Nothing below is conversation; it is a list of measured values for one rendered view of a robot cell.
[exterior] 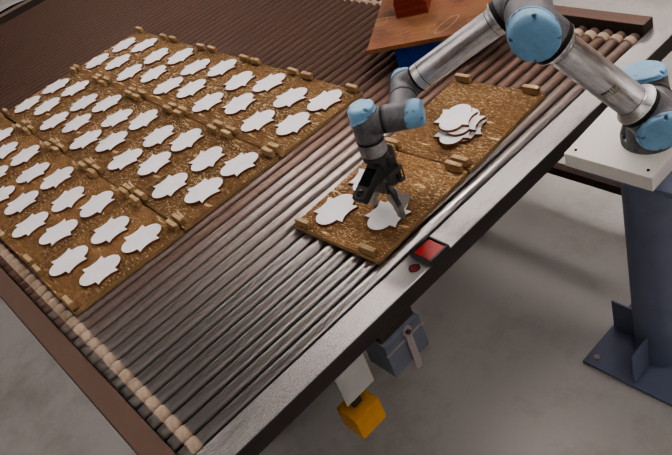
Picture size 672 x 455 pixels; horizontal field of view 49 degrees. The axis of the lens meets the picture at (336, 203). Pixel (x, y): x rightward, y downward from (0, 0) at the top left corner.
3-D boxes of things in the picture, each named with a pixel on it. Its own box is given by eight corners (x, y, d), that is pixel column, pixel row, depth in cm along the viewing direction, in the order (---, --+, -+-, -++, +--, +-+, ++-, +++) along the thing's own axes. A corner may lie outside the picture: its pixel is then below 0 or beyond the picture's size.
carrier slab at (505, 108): (545, 97, 235) (544, 93, 234) (471, 173, 216) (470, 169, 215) (456, 82, 258) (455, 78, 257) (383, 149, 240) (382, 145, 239)
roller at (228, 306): (565, 34, 270) (563, 22, 267) (132, 408, 191) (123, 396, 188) (553, 32, 273) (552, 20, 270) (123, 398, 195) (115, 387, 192)
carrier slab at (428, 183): (469, 175, 216) (468, 171, 215) (379, 265, 198) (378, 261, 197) (381, 150, 240) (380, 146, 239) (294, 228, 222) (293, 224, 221)
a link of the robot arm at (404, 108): (420, 83, 192) (379, 91, 195) (420, 108, 184) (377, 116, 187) (426, 107, 197) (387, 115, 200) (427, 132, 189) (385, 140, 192)
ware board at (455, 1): (507, -31, 292) (506, -35, 291) (505, 29, 255) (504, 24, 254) (385, -5, 309) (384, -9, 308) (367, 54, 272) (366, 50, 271)
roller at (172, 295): (520, 27, 284) (518, 15, 281) (99, 373, 205) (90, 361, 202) (509, 25, 287) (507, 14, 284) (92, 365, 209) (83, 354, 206)
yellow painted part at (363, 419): (387, 416, 196) (363, 360, 183) (364, 440, 193) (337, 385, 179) (367, 401, 202) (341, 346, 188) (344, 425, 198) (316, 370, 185)
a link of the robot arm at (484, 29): (530, -43, 178) (379, 71, 204) (535, -23, 170) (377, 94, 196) (557, -10, 184) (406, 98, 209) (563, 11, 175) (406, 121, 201)
